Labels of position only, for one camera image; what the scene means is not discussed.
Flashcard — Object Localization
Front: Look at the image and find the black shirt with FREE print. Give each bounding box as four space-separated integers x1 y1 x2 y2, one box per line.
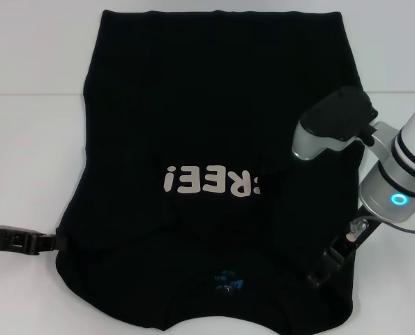
55 9 372 332

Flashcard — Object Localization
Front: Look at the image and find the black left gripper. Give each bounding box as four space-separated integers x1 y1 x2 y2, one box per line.
0 224 67 256

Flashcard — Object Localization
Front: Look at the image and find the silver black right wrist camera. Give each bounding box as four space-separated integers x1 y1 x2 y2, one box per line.
291 85 379 161

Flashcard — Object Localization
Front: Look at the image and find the right black cable silver plug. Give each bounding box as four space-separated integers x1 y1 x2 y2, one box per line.
348 215 415 242

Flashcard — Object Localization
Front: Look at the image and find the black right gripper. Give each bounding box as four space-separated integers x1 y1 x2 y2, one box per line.
307 209 383 288

